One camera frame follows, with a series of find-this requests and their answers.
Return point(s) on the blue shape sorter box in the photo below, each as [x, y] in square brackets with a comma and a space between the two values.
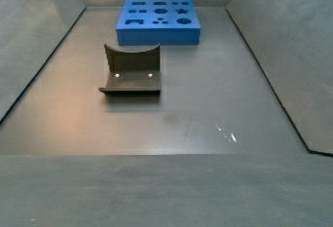
[151, 22]

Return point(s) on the black curved holder stand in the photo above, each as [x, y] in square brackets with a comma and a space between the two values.
[135, 71]

